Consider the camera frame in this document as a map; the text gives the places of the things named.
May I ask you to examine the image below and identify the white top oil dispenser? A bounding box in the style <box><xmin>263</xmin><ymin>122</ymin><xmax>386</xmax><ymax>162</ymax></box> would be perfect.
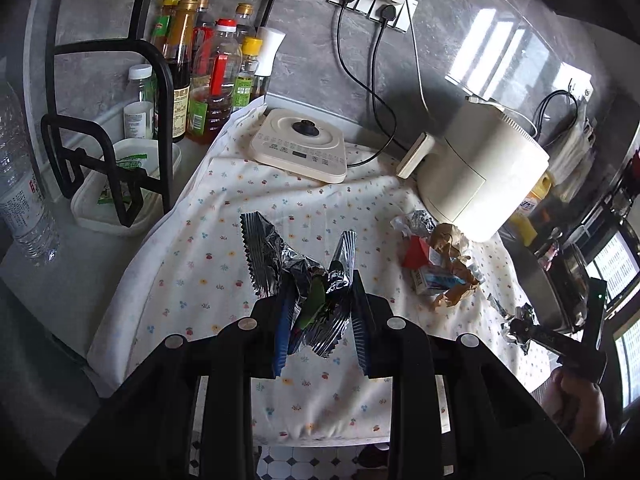
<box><xmin>252</xmin><ymin>26</ymin><xmax>287</xmax><ymax>102</ymax></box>

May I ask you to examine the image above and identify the white air fryer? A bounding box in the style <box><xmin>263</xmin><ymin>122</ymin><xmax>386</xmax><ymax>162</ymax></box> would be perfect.
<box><xmin>397</xmin><ymin>97</ymin><xmax>551</xmax><ymax>244</ymax></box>

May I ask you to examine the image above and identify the green label sauce bottle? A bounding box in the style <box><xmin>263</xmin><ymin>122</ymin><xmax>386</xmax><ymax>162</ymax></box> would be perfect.
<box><xmin>150</xmin><ymin>0</ymin><xmax>179</xmax><ymax>56</ymax></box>

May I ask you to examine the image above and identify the red small carton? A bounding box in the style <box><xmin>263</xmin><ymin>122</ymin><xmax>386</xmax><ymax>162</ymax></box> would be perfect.
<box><xmin>401</xmin><ymin>235</ymin><xmax>436</xmax><ymax>271</ymax></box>

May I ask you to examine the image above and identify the white and blue carton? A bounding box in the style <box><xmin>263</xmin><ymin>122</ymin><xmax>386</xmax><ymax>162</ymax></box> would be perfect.
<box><xmin>412</xmin><ymin>262</ymin><xmax>481</xmax><ymax>296</ymax></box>

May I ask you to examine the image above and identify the red cap oil bottle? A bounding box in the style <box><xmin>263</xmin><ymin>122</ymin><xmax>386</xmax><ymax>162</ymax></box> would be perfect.
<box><xmin>186</xmin><ymin>18</ymin><xmax>244</xmax><ymax>146</ymax></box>

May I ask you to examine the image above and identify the white cap clear jar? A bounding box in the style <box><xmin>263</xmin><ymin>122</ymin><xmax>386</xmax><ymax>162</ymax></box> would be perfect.
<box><xmin>122</xmin><ymin>64</ymin><xmax>157</xmax><ymax>140</ymax></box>

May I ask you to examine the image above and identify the gold cap glass bottle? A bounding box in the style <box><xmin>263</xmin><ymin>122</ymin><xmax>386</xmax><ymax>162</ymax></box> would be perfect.
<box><xmin>192</xmin><ymin>0</ymin><xmax>214</xmax><ymax>52</ymax></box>
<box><xmin>232</xmin><ymin>3</ymin><xmax>257</xmax><ymax>44</ymax></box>

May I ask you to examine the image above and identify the metal pot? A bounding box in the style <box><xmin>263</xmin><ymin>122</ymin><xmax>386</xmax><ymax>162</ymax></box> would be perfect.
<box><xmin>532</xmin><ymin>240</ymin><xmax>601</xmax><ymax>334</ymax></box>

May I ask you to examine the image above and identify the black appliance cable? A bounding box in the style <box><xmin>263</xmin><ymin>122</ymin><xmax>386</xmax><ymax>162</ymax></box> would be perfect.
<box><xmin>531</xmin><ymin>90</ymin><xmax>581</xmax><ymax>138</ymax></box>

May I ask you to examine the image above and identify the crumpled foil ball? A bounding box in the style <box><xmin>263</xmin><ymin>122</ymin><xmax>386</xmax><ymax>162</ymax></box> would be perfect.
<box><xmin>390</xmin><ymin>210</ymin><xmax>439</xmax><ymax>239</ymax></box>

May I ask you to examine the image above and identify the yellow cap seasoning bottle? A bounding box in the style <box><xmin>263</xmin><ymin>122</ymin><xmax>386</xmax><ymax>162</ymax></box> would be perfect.
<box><xmin>231</xmin><ymin>36</ymin><xmax>264</xmax><ymax>111</ymax></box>

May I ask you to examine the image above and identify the dark soy sauce bottle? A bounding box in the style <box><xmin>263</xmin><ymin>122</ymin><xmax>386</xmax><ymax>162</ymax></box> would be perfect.
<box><xmin>165</xmin><ymin>0</ymin><xmax>201</xmax><ymax>144</ymax></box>

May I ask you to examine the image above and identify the white electric cooker base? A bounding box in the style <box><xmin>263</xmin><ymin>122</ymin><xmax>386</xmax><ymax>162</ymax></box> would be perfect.
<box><xmin>249</xmin><ymin>108</ymin><xmax>349</xmax><ymax>185</ymax></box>

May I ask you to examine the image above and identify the black power cable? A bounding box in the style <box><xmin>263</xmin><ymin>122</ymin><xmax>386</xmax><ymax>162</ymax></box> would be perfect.
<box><xmin>336</xmin><ymin>5</ymin><xmax>401</xmax><ymax>168</ymax></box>
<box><xmin>370</xmin><ymin>20</ymin><xmax>408</xmax><ymax>153</ymax></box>

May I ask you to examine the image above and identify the yellow packet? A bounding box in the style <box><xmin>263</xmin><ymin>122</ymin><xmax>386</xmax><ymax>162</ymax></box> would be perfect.
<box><xmin>510</xmin><ymin>175</ymin><xmax>556</xmax><ymax>247</ymax></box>

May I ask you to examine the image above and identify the white charger cable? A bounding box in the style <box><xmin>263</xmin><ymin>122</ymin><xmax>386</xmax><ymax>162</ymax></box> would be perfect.
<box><xmin>404</xmin><ymin>0</ymin><xmax>434</xmax><ymax>116</ymax></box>

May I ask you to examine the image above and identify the brown paper bag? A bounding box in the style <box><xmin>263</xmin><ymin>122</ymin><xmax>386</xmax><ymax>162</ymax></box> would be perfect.
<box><xmin>430</xmin><ymin>222</ymin><xmax>484</xmax><ymax>309</ymax></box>

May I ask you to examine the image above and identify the clear plastic water bottle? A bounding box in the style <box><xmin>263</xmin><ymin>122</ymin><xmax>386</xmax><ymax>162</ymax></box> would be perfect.
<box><xmin>0</xmin><ymin>80</ymin><xmax>61</xmax><ymax>266</ymax></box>

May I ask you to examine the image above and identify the person's right hand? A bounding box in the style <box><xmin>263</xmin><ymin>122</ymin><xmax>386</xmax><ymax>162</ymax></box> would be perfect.
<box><xmin>542</xmin><ymin>367</ymin><xmax>616</xmax><ymax>453</ymax></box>

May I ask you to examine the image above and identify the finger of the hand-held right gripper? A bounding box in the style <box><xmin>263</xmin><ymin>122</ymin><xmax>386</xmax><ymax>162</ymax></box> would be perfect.
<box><xmin>507</xmin><ymin>305</ymin><xmax>542</xmax><ymax>357</ymax></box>

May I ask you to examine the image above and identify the bundle of plastic bags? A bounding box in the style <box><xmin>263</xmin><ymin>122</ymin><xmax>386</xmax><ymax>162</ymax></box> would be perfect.
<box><xmin>542</xmin><ymin>115</ymin><xmax>601</xmax><ymax>201</ymax></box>

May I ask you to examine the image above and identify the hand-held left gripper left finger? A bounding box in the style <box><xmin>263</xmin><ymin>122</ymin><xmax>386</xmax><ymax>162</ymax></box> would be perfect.
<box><xmin>56</xmin><ymin>285</ymin><xmax>302</xmax><ymax>480</ymax></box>

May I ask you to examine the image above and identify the silver foil snack wrapper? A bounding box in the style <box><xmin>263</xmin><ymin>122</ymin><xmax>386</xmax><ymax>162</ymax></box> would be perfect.
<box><xmin>239</xmin><ymin>212</ymin><xmax>359</xmax><ymax>359</ymax></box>

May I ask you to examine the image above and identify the white plastic food container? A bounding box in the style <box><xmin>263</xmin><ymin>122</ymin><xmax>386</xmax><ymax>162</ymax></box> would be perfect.
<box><xmin>70</xmin><ymin>138</ymin><xmax>182</xmax><ymax>238</ymax></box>

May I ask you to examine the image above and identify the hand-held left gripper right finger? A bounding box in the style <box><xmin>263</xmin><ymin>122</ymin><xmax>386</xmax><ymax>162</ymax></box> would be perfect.
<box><xmin>350</xmin><ymin>270</ymin><xmax>586</xmax><ymax>480</ymax></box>

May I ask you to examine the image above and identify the small foil piece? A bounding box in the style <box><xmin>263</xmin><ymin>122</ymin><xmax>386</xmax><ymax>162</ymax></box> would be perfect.
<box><xmin>487</xmin><ymin>292</ymin><xmax>541</xmax><ymax>358</ymax></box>

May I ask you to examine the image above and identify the black metal rack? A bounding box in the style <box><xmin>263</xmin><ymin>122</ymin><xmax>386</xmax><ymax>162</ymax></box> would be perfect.
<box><xmin>40</xmin><ymin>0</ymin><xmax>281</xmax><ymax>229</ymax></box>

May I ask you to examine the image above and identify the floral white tablecloth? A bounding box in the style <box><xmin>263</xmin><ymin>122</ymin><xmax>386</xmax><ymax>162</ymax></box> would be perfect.
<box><xmin>87</xmin><ymin>95</ymin><xmax>556</xmax><ymax>448</ymax></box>

